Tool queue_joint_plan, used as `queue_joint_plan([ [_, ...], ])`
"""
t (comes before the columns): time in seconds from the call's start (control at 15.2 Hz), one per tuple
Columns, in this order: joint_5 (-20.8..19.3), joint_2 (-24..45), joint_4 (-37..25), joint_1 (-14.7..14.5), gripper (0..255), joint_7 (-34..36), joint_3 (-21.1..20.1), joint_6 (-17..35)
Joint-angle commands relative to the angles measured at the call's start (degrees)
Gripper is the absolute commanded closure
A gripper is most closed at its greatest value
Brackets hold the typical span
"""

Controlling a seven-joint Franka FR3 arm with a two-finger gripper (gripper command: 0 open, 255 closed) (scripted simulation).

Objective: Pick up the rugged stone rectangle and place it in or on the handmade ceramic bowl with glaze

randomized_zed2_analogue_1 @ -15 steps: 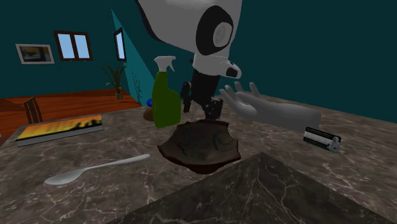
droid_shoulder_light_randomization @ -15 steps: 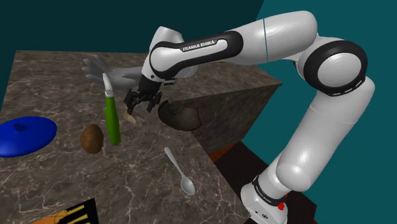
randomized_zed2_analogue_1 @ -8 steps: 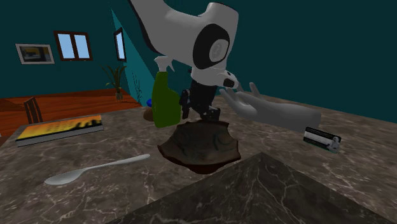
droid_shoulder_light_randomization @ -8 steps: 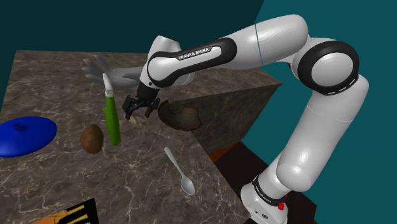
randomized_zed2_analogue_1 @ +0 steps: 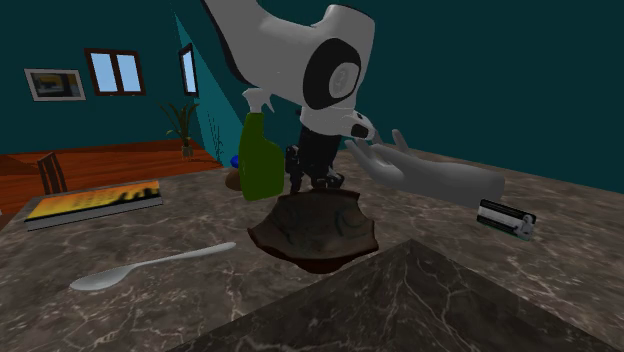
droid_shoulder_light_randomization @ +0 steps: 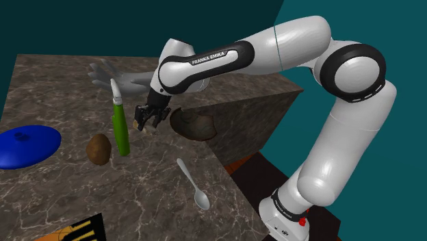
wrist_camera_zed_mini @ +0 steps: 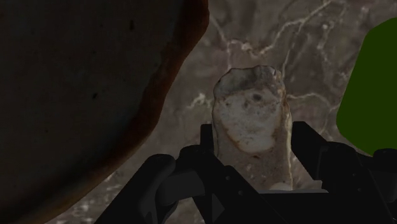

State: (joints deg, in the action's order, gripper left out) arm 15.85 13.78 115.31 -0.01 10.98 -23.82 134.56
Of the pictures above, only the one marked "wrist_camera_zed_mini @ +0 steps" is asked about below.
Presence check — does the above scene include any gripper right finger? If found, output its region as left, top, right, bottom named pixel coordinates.
left=291, top=120, right=397, bottom=224

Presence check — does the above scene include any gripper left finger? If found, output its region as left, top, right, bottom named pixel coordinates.
left=94, top=123, right=281, bottom=224

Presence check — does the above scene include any pale bread slice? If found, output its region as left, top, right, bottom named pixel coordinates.
left=211, top=65, right=294, bottom=192

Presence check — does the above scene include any dark green rounded object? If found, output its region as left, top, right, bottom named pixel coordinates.
left=336, top=17, right=397, bottom=157

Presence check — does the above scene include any large dark brown bread loaf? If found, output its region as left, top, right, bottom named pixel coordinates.
left=0, top=0, right=211, bottom=224

